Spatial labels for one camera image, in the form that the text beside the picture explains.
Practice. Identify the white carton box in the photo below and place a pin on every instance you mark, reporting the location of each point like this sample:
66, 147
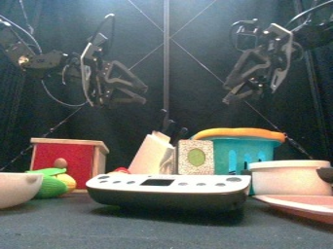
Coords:
151, 155

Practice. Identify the pink tray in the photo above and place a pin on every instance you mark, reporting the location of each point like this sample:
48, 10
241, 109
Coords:
304, 206

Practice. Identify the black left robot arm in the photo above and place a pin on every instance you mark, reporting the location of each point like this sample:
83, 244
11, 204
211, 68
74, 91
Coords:
25, 55

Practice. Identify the red toy fruit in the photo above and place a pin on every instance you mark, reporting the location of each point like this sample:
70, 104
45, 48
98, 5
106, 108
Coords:
120, 170

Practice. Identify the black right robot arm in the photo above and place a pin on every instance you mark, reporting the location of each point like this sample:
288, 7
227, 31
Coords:
314, 30

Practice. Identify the red wooden box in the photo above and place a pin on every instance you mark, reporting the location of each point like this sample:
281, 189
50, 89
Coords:
71, 155

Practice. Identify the green toy vegetable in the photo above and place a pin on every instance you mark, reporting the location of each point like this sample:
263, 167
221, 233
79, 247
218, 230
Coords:
51, 184

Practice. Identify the teal plastic basket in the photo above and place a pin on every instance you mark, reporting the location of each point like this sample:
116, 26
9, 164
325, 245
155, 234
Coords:
242, 155

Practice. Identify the white bowl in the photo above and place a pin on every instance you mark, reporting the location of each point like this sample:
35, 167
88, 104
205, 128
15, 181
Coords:
15, 189

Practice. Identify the brown round knob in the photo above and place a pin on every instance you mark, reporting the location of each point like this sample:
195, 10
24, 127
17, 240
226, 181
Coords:
60, 163

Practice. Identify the yellow toy fruit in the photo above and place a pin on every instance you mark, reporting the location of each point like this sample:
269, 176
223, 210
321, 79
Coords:
70, 181

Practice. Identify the white toy control panel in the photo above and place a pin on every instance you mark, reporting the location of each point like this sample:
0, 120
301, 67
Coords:
169, 191

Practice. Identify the green patterned small carton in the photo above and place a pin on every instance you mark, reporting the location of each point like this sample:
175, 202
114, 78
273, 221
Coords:
195, 157

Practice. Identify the metal frame pole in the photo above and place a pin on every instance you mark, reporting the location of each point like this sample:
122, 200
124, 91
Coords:
166, 55

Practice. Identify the white toy pot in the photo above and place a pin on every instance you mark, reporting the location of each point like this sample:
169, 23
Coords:
288, 178

